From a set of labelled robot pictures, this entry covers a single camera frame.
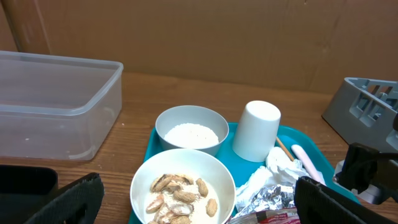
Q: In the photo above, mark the white plastic fork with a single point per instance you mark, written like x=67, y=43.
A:
x=307, y=163

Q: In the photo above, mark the white plastic cup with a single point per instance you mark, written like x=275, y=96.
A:
x=256, y=132

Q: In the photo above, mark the clear plastic storage bin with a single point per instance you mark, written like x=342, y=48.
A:
x=55, y=107

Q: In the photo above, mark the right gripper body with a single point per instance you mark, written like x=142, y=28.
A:
x=372, y=173

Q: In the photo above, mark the grey dishwasher rack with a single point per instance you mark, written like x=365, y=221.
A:
x=363, y=111

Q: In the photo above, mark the white bowl with peanuts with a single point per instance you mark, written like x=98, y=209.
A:
x=182, y=186

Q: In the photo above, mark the silver red foil wrapper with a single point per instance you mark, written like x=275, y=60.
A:
x=271, y=205

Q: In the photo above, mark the crumpled white napkin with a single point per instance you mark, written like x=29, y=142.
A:
x=279, y=169

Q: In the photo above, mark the black plastic waste bin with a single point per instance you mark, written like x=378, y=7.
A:
x=23, y=186

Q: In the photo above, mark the wooden chopstick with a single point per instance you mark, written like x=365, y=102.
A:
x=282, y=146

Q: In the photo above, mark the grey bowl with rice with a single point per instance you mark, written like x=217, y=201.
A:
x=191, y=127

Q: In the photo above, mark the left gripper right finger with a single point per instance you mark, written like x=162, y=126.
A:
x=318, y=204

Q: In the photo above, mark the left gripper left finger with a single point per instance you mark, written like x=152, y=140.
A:
x=78, y=202

